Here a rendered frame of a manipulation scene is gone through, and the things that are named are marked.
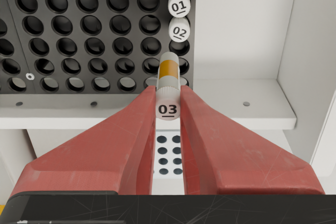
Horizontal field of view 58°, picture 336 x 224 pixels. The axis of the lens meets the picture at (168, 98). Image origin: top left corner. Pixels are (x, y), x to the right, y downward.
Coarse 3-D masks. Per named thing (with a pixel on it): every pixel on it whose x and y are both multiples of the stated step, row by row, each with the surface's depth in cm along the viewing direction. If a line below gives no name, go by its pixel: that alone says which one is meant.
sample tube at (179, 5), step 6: (168, 0) 17; (174, 0) 16; (180, 0) 16; (186, 0) 16; (168, 6) 17; (174, 6) 17; (180, 6) 17; (186, 6) 17; (174, 12) 17; (180, 12) 17; (186, 12) 17
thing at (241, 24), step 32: (224, 0) 24; (256, 0) 24; (288, 0) 24; (224, 32) 25; (256, 32) 25; (224, 64) 27; (256, 64) 27; (0, 96) 26; (32, 96) 26; (64, 96) 26; (96, 96) 26; (128, 96) 26; (224, 96) 25; (256, 96) 25; (0, 128) 24; (32, 128) 24; (64, 128) 24; (160, 128) 24; (256, 128) 24; (288, 128) 23
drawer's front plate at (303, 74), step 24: (312, 0) 20; (288, 24) 25; (312, 24) 20; (288, 48) 25; (312, 48) 20; (288, 72) 25; (312, 72) 20; (288, 96) 25; (312, 96) 20; (312, 120) 20; (312, 144) 20
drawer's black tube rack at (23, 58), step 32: (0, 0) 18; (32, 0) 21; (64, 0) 21; (96, 0) 21; (128, 0) 18; (160, 0) 18; (0, 32) 19; (32, 32) 19; (64, 32) 19; (96, 32) 19; (128, 32) 19; (160, 32) 19; (0, 64) 20; (32, 64) 20; (64, 64) 21; (96, 64) 23; (128, 64) 24
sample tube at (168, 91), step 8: (160, 56) 16; (168, 56) 16; (176, 56) 16; (160, 64) 15; (168, 64) 15; (176, 64) 15; (160, 72) 15; (168, 72) 14; (176, 72) 15; (160, 80) 14; (168, 80) 14; (176, 80) 14; (160, 88) 13; (168, 88) 13; (176, 88) 13; (160, 96) 13; (168, 96) 12; (176, 96) 13; (160, 104) 12; (168, 104) 12; (176, 104) 12; (160, 112) 13; (168, 112) 13; (176, 112) 13; (168, 120) 13
